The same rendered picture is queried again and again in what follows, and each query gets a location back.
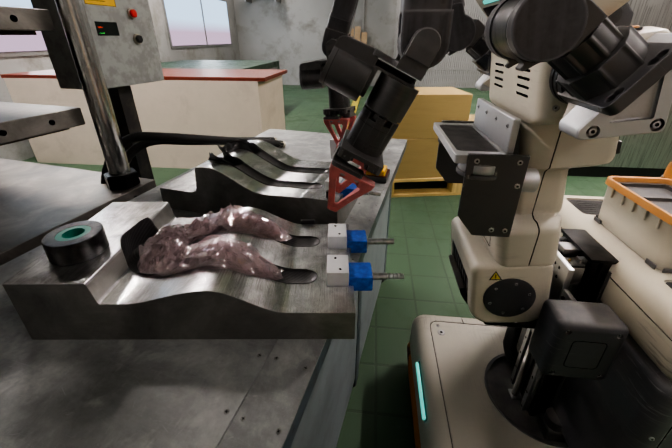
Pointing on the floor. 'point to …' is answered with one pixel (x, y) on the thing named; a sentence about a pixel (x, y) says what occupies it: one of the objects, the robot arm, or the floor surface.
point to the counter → (163, 112)
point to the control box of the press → (102, 28)
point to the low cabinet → (222, 64)
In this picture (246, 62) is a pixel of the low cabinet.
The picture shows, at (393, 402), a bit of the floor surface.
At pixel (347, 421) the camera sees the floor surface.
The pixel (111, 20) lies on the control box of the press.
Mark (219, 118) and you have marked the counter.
